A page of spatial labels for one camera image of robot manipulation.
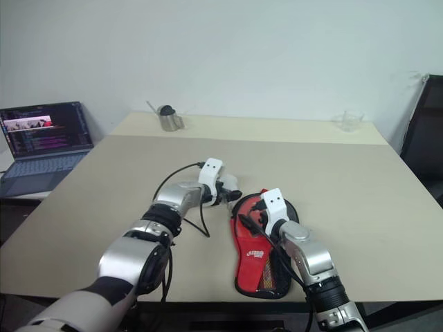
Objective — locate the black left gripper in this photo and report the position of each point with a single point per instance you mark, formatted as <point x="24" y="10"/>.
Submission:
<point x="221" y="193"/>

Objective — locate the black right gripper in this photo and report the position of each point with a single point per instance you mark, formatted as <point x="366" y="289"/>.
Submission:
<point x="262" y="218"/>

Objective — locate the red table tennis paddle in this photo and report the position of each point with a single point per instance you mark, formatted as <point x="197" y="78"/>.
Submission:
<point x="246" y="238"/>

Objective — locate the black red paddle case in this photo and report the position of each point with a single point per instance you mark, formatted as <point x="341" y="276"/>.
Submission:
<point x="249" y="269"/>

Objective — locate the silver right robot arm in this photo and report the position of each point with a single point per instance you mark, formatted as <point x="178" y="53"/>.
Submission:
<point x="311" y="256"/>

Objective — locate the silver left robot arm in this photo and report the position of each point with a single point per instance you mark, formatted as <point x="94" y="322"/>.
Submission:
<point x="121" y="256"/>

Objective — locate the stainless steel cup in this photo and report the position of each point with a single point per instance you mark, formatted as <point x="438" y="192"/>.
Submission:
<point x="170" y="122"/>

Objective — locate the black round object in cup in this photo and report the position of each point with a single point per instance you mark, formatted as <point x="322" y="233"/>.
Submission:
<point x="167" y="110"/>

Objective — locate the thin metal stirring stick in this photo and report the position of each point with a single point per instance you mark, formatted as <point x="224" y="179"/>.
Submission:
<point x="152" y="106"/>

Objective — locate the clear glass measuring cup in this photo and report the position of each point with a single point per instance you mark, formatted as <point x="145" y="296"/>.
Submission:
<point x="347" y="121"/>

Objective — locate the black office chair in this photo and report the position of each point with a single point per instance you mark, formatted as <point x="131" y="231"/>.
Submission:
<point x="425" y="138"/>

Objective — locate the grey open laptop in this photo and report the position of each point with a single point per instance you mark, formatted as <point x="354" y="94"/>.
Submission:
<point x="45" y="131"/>

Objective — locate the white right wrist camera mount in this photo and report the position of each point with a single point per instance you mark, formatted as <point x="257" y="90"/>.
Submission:
<point x="275" y="207"/>

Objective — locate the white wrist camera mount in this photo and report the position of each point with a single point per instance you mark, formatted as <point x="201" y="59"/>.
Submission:
<point x="275" y="207"/>
<point x="211" y="171"/>

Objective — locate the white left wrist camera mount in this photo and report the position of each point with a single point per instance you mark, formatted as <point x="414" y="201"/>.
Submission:
<point x="211" y="171"/>

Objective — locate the black table frame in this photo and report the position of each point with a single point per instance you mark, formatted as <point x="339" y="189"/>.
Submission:
<point x="242" y="316"/>

